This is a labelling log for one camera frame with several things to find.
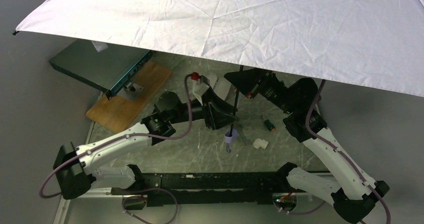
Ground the dark network switch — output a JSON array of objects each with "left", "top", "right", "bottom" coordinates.
[{"left": 49, "top": 39, "right": 153, "bottom": 99}]

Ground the purple umbrella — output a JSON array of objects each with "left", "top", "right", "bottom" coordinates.
[{"left": 12, "top": 0, "right": 424, "bottom": 154}]

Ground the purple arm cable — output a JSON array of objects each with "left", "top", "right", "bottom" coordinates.
[
  {"left": 38, "top": 72, "right": 194, "bottom": 224},
  {"left": 273, "top": 79, "right": 392, "bottom": 224}
]

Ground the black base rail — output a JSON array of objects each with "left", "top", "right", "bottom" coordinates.
[{"left": 110, "top": 172, "right": 299, "bottom": 207}]

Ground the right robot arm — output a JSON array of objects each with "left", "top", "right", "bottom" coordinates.
[{"left": 224, "top": 68, "right": 390, "bottom": 224}]

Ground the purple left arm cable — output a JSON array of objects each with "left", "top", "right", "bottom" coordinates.
[{"left": 38, "top": 72, "right": 194, "bottom": 224}]

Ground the white pipe elbow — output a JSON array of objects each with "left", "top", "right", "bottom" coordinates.
[{"left": 252, "top": 138, "right": 269, "bottom": 150}]

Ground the metal switch stand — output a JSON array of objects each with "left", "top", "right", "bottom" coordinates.
[{"left": 119, "top": 81, "right": 144, "bottom": 101}]

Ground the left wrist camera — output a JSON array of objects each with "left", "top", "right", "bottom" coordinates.
[{"left": 190, "top": 72, "right": 210, "bottom": 105}]

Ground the green handled screwdriver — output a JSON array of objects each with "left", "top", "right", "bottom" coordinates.
[{"left": 260, "top": 115, "right": 276, "bottom": 132}]

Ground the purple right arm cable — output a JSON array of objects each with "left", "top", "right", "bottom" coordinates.
[{"left": 273, "top": 79, "right": 392, "bottom": 224}]

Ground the wooden board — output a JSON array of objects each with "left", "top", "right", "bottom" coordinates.
[{"left": 85, "top": 61, "right": 173, "bottom": 133}]

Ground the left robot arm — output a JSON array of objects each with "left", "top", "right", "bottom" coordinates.
[{"left": 53, "top": 89, "right": 238, "bottom": 200}]

